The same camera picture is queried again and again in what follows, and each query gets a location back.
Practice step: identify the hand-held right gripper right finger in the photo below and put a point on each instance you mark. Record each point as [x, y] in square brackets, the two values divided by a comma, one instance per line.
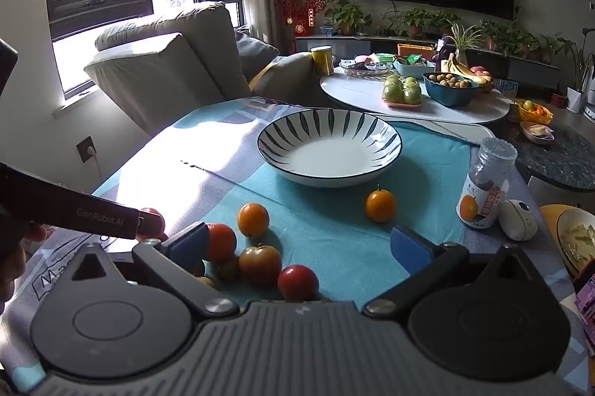
[409, 248]

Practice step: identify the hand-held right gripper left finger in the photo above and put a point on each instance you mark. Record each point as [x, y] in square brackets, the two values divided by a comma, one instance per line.
[188, 241]

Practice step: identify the red-orange tangerine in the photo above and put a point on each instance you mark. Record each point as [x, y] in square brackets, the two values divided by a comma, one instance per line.
[222, 241]

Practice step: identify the brown longan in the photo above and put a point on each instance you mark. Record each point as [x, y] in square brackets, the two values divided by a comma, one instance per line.
[205, 281]

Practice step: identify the small green fruit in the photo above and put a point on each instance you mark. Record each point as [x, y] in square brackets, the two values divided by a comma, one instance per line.
[229, 268]

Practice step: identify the brownish red apple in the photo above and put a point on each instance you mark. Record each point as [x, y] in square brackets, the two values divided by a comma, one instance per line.
[260, 264]

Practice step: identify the striped white ceramic bowl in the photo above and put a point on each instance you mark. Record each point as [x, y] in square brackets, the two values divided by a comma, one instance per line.
[330, 151]

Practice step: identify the person's left hand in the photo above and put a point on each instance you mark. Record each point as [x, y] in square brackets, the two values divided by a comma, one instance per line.
[11, 270]

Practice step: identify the orange with stem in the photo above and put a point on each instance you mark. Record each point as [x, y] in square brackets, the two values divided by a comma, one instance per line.
[380, 206]

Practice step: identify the round orange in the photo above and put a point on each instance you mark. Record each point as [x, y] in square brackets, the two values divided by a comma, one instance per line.
[253, 219]

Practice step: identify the clear plastic jar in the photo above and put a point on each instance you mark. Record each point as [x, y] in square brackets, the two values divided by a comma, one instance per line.
[487, 191]

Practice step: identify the white round device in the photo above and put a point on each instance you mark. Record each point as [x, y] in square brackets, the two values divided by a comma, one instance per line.
[518, 220]

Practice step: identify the red tomato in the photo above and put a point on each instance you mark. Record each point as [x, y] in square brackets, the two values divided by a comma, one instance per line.
[297, 283]

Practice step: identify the pink tray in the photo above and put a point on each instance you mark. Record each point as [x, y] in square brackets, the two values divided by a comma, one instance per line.
[402, 104]

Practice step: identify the blue bowl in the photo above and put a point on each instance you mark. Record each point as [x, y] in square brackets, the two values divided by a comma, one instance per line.
[448, 96]

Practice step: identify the round white table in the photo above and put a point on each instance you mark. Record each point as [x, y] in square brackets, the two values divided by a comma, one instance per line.
[353, 96]

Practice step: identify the yellow plate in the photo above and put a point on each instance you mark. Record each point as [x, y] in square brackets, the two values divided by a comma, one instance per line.
[571, 238]

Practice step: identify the grey sofa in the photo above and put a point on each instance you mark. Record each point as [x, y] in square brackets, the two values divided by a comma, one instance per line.
[162, 70]

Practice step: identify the pink dish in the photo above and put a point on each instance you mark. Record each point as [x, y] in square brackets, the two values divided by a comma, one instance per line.
[537, 133]

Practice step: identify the pile of longans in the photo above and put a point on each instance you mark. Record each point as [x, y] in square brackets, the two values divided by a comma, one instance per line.
[451, 80]

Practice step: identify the dark granite table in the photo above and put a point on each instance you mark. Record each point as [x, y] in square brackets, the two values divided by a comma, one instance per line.
[562, 158]

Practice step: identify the teal basket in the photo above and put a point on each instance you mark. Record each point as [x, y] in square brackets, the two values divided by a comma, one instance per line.
[413, 68]

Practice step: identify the purple packet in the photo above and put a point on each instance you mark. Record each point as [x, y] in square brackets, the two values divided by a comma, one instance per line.
[586, 296]

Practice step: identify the orange fruit basket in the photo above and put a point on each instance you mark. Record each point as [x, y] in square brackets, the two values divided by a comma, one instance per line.
[534, 112]

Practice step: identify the glass snack tray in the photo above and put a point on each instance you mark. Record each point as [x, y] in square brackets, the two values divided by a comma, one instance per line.
[365, 68]

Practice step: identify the bunch of bananas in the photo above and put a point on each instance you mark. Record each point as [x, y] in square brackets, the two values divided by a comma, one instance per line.
[462, 68]

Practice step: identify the grey cushion with yellow stripe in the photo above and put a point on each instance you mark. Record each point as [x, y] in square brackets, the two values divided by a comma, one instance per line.
[288, 77]

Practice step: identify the orange box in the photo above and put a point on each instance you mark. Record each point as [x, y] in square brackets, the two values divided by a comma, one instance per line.
[415, 50]

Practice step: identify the yellow can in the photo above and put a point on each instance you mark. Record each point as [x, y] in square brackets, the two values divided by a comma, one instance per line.
[322, 61]

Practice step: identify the television cabinet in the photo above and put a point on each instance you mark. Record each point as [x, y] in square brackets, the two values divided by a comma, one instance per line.
[520, 68]

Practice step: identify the spider plant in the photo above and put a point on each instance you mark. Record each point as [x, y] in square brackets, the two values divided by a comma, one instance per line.
[462, 40]

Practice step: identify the potted green plant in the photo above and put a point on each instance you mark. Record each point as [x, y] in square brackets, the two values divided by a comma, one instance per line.
[347, 17]
[518, 37]
[420, 20]

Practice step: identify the plant in white pot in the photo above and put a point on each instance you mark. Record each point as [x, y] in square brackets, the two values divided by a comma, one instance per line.
[578, 70]

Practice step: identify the red decorative branches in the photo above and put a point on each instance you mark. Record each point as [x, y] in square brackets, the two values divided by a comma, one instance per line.
[304, 12]

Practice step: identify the wall socket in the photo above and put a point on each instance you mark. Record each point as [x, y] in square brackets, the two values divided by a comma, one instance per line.
[87, 148]

